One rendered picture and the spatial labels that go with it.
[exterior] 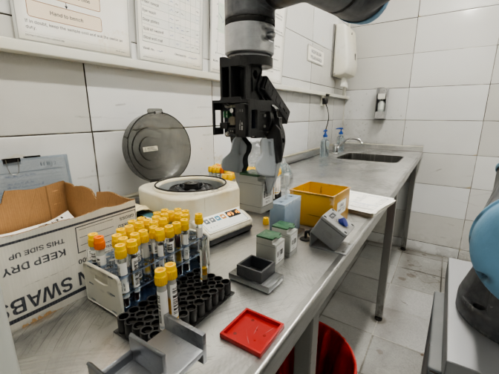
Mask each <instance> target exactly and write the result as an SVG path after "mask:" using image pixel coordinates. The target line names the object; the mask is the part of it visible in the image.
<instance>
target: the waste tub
mask: <svg viewBox="0 0 499 374"><path fill-rule="evenodd" d="M350 188H351V187H348V186H338V185H333V184H327V183H317V182H312V181H309V182H306V183H303V184H301V185H299V186H296V187H294V188H291V189H289V190H290V194H295V195H301V212H300V225H303V226H309V227H312V228H313V227H314V226H315V225H316V223H317V222H318V221H319V219H320V218H321V216H322V215H323V214H325V213H326V212H327V211H329V210H330V209H334V210H335V211H337V212H338V213H339V214H340V215H341V216H343V217H344V218H345V219H347V218H348V205H349V196H350Z"/></svg>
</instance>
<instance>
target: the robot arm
mask: <svg viewBox="0 0 499 374"><path fill-rule="evenodd" d="M389 1H390V0H224V14H225V28H224V41H225V55H226V57H220V84H221V99H220V100H212V127H213V135H219V134H224V132H225V136H226V137H230V140H231V143H232V147H231V151H230V152H229V153H228V154H227V155H226V156H225V157H224V158H223V159H222V161H221V168H222V169H223V170H224V171H231V172H234V173H235V179H236V182H237V184H238V187H239V175H240V172H242V171H246V170H247V168H248V166H249V164H248V156H249V154H250V152H251V150H252V144H251V142H250V141H249V140H248V139H247V137H251V138H261V141H260V150H261V154H260V157H259V158H258V159H257V160H256V162H255V170H256V172H257V174H258V175H261V176H265V177H266V180H265V186H266V192H267V194H269V193H270V192H271V191H272V190H273V187H274V185H275V182H276V180H277V177H278V173H279V169H280V166H281V161H282V158H283V154H284V147H285V132H284V127H283V125H282V124H287V121H288V119H289V115H290V110H289V109H288V107H287V106H286V105H285V103H284V101H283V99H282V98H281V97H280V95H279V94H278V92H277V90H276V89H275V87H274V86H273V84H272V82H271V81H270V80H269V78H268V77H267V76H262V71H263V70H269V69H272V68H273V58H272V56H273V55H274V38H275V10H279V9H282V8H286V7H289V6H293V5H295V4H300V3H308V4H310V5H312V6H314V7H317V8H319V9H320V10H323V11H325V12H328V13H330V14H332V15H335V16H337V17H339V18H340V19H341V20H342V21H344V22H347V23H351V24H369V23H371V22H373V21H374V20H376V19H377V18H379V17H380V15H381V14H382V13H383V11H384V10H385V9H386V7H387V6H388V3H389ZM227 57H228V58H227ZM215 110H216V111H221V122H220V128H216V127H215ZM495 171H496V177H495V184H494V188H493V191H492V194H491V196H490V198H489V199H488V201H487V203H486V205H485V206H484V208H483V210H482V212H481V213H479V215H478V216H477V217H476V218H475V219H474V222H473V224H472V226H471V228H470V232H469V254H470V258H471V262H472V265H473V267H472V268H471V269H470V270H469V272H468V273H467V275H466V276H465V277H464V279H463V280H462V282H461V283H460V285H459V286H458V289H457V296H456V301H455V304H456V307H457V310H458V312H459V313H460V314H461V316H462V317H463V318H464V320H465V321H466V322H467V323H469V324H470V325H471V326H472V327H473V328H475V329H476V330H477V331H478V332H480V333H481V334H482V335H485V336H486V337H487V338H489V339H490V340H492V341H494V342H495V343H497V344H499V163H498V164H497V165H496V166H495Z"/></svg>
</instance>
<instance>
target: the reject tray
mask: <svg viewBox="0 0 499 374"><path fill-rule="evenodd" d="M283 329H284V324H283V323H282V322H280V321H277V320H275V319H272V318H270V317H267V316H266V315H262V314H261V313H259V312H256V311H254V310H251V309H249V308H246V309H245V310H244V311H243V312H241V313H240V314H239V315H238V316H237V317H236V318H235V319H234V320H233V321H232V322H231V323H230V324H229V325H227V326H226V327H225V328H224V329H223V330H222V331H221V332H220V338H222V339H224V340H225V341H228V342H230V343H231V344H233V345H235V346H237V347H239V348H241V349H243V350H245V351H247V352H248V353H250V354H252V355H254V356H256V357H258V358H261V357H262V356H263V355H264V353H265V352H266V351H267V350H268V349H269V347H270V346H271V344H272V343H273V342H274V340H275V339H276V338H277V337H278V336H279V334H280V333H281V331H282V330H283Z"/></svg>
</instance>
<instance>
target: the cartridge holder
mask: <svg viewBox="0 0 499 374"><path fill-rule="evenodd" d="M229 278H230V279H232V280H234V281H237V282H239V283H242V284H245V285H247V286H250V287H252V288H254V289H258V290H260V291H262V292H265V293H267V294H270V293H271V292H272V291H273V290H274V288H276V287H277V285H279V284H280V283H281V282H282V281H283V280H284V275H283V274H280V273H277V272H275V262H273V261H271V260H267V259H264V258H262V257H258V256H255V255H250V256H249V257H247V258H245V259H244V260H242V261H241V262H240V263H238V264H237V267H236V268H235V269H233V270H232V271H231V272H229Z"/></svg>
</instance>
